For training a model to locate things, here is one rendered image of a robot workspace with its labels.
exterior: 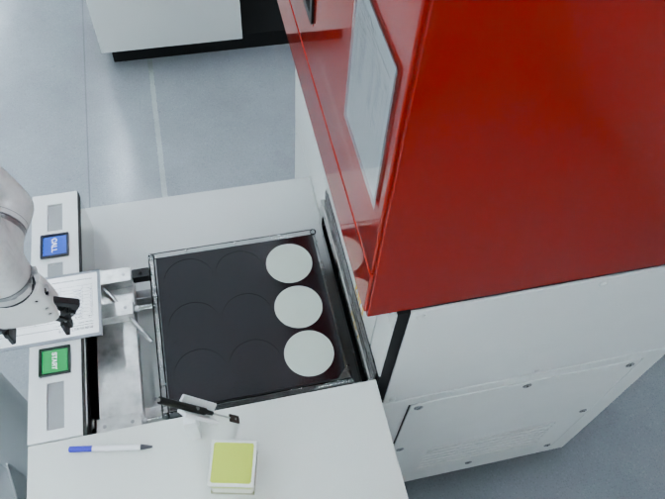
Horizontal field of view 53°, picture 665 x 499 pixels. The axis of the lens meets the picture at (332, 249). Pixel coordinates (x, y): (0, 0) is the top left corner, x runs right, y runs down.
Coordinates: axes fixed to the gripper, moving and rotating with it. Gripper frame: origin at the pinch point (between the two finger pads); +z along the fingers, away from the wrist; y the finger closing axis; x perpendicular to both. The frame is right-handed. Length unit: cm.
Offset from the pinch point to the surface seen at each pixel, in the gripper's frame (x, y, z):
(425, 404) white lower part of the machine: 18, -70, 28
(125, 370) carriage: 2.6, -11.0, 17.1
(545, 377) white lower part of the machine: 17, -98, 28
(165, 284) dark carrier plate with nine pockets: -14.4, -20.7, 15.2
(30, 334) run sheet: -4.5, 4.4, 8.8
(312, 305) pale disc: -4, -50, 15
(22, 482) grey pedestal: -6, 34, 96
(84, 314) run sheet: -6.8, -5.5, 8.8
